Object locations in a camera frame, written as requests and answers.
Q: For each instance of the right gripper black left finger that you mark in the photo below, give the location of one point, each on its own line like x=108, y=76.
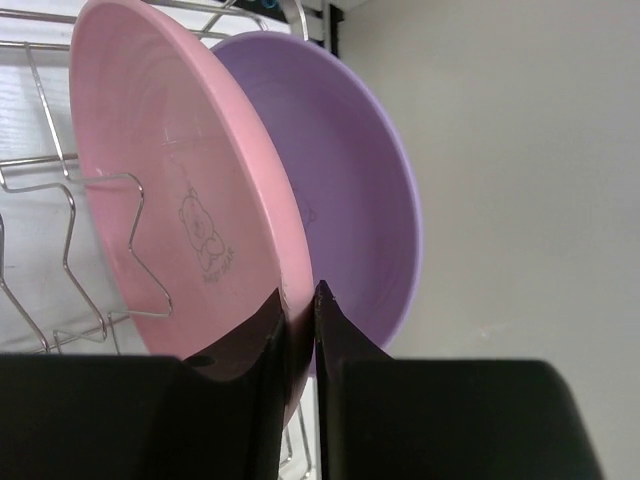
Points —
x=216, y=415

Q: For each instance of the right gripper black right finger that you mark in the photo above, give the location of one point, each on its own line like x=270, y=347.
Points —
x=387, y=418

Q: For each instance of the pink plate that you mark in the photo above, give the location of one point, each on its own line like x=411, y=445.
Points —
x=189, y=197

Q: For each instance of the purple plate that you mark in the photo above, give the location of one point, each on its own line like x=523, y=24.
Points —
x=349, y=171

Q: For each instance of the metal wire dish rack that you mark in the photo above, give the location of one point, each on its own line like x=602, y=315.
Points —
x=59, y=295

